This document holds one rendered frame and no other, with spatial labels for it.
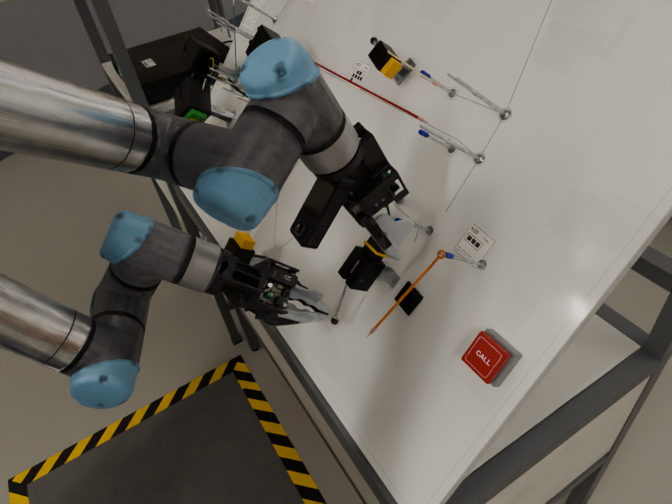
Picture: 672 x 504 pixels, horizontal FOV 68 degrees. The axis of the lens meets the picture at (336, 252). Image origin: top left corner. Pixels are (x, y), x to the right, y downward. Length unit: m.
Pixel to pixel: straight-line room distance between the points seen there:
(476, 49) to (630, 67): 0.24
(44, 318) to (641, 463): 1.76
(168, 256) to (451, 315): 0.42
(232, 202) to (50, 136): 0.16
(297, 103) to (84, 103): 0.20
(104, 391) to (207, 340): 1.59
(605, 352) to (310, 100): 0.82
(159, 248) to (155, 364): 1.59
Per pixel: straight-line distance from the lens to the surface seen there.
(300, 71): 0.52
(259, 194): 0.50
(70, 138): 0.51
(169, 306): 2.48
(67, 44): 4.56
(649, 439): 2.03
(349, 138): 0.59
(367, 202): 0.66
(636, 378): 1.12
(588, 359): 1.12
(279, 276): 0.75
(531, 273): 0.72
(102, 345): 0.70
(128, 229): 0.72
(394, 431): 0.84
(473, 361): 0.71
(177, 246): 0.72
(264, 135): 0.51
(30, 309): 0.67
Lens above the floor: 1.67
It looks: 42 degrees down
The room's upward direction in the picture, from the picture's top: 9 degrees counter-clockwise
